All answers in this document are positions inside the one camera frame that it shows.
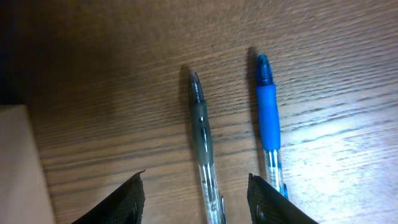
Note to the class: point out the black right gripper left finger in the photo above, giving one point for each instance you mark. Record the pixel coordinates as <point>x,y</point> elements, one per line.
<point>123,206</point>

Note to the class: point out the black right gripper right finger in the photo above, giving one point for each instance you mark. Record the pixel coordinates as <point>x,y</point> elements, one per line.
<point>268,206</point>

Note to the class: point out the black ballpoint pen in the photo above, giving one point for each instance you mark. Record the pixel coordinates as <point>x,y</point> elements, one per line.
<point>203,144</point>

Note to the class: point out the brown cardboard box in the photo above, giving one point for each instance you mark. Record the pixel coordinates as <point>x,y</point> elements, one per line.
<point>24,193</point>

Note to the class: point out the blue ballpoint pen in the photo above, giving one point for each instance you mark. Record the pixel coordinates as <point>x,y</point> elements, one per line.
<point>269,124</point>

